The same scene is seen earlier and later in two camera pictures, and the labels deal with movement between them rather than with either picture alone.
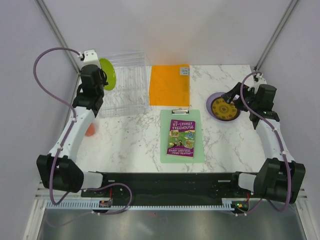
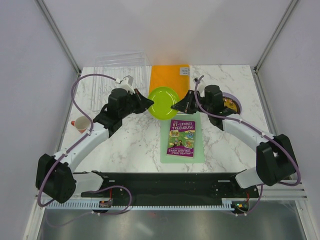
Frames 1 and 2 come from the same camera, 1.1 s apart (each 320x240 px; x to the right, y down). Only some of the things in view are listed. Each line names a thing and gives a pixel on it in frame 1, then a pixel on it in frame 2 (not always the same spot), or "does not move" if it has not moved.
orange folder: (169, 85) does not move
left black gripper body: (103, 83) -> (134, 105)
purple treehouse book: (181, 138) does not move
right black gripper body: (249, 94) -> (194, 106)
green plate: (107, 66) -> (164, 98)
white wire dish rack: (130, 96) does not move
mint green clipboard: (181, 140) does not move
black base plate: (171, 187) does not move
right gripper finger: (229, 96) -> (183, 105)
